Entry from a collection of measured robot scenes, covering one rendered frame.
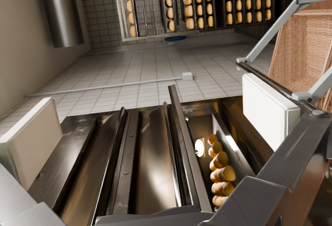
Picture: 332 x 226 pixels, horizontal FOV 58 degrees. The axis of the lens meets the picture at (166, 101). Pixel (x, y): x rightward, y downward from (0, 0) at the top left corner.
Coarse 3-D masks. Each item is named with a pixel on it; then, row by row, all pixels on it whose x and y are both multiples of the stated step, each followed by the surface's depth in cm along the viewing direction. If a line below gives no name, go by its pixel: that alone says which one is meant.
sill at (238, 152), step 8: (216, 104) 181; (216, 112) 170; (216, 120) 173; (224, 120) 157; (224, 128) 152; (232, 128) 147; (232, 136) 138; (240, 136) 137; (232, 144) 138; (240, 144) 130; (240, 152) 125; (248, 152) 123; (240, 160) 127; (248, 160) 117; (256, 160) 116; (248, 168) 115; (256, 168) 111
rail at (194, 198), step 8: (168, 88) 175; (176, 112) 135; (176, 120) 126; (176, 128) 119; (184, 144) 104; (184, 152) 99; (184, 160) 94; (184, 168) 90; (192, 176) 85; (192, 184) 81; (192, 192) 78; (192, 200) 75; (200, 208) 72
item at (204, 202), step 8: (176, 96) 156; (176, 104) 145; (184, 120) 124; (184, 128) 117; (184, 136) 110; (192, 144) 102; (192, 152) 97; (192, 160) 93; (192, 168) 89; (200, 176) 84; (200, 184) 80; (200, 192) 77; (200, 200) 74; (208, 200) 73; (208, 208) 71
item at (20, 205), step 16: (0, 176) 12; (0, 192) 10; (16, 192) 10; (0, 208) 10; (16, 208) 9; (32, 208) 9; (48, 208) 8; (0, 224) 8; (16, 224) 8; (32, 224) 8; (48, 224) 8; (64, 224) 8
